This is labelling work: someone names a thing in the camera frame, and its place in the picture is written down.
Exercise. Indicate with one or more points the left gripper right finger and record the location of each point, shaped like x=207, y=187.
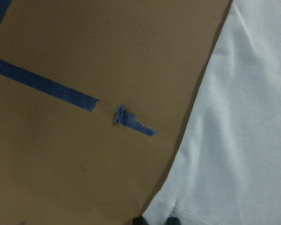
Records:
x=172, y=221

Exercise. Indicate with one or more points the light blue t-shirt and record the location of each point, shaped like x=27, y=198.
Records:
x=227, y=170

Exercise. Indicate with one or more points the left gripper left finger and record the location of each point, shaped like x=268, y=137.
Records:
x=138, y=221

